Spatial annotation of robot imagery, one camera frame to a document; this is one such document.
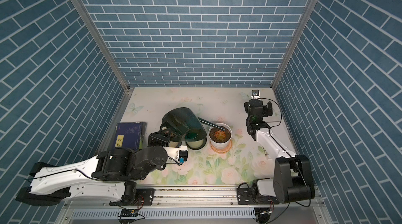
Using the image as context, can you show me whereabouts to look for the dark green watering can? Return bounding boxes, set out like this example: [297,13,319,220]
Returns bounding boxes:
[160,107,226,142]

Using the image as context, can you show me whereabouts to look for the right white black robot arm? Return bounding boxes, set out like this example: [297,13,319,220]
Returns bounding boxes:
[244,98,315,204]

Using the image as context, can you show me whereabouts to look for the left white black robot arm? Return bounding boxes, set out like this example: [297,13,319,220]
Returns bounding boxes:
[16,145,169,206]

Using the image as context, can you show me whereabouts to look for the green pot green succulent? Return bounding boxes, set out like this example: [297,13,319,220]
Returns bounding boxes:
[186,138,207,150]

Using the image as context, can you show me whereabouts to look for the white pot orange succulent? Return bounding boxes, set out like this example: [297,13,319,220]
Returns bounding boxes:
[208,123,232,149]

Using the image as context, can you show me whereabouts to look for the dark blue patterned book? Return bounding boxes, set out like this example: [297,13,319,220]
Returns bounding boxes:
[113,122,147,151]

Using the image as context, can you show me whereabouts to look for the orange round coaster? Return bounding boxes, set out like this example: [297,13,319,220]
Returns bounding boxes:
[210,141,232,154]

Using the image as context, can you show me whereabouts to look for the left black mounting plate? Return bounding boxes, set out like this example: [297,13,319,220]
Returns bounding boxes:
[109,187,155,208]

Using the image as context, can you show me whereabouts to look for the black mounting plate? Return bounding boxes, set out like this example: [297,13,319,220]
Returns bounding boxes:
[237,187,280,205]
[109,187,155,208]

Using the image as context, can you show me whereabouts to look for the small green circuit board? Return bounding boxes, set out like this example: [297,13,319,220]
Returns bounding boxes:
[118,209,139,218]

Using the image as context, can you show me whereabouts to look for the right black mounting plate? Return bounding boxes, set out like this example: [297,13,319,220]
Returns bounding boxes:
[237,187,280,205]

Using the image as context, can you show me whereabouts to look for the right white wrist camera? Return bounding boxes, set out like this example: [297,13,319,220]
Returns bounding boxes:
[251,90,261,99]

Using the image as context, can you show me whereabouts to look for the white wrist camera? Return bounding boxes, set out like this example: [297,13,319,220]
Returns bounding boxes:
[251,90,261,99]
[164,145,188,165]

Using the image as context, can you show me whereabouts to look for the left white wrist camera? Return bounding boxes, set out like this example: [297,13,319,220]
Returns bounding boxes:
[164,145,188,165]

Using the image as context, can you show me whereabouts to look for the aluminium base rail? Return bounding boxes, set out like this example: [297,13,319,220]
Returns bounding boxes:
[62,185,324,209]

